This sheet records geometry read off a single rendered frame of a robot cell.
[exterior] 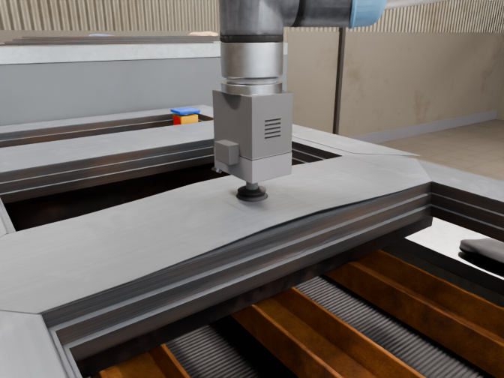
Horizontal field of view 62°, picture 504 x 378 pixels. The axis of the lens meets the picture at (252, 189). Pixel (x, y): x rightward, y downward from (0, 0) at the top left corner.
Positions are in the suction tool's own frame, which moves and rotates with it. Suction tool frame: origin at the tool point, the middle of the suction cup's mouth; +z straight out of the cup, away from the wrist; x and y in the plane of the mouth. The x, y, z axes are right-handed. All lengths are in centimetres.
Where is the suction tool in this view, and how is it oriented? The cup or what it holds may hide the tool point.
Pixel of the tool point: (252, 204)
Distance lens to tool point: 56.9
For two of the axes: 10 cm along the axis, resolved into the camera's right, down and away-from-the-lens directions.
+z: 0.0, 9.4, 3.5
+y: 6.0, 2.7, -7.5
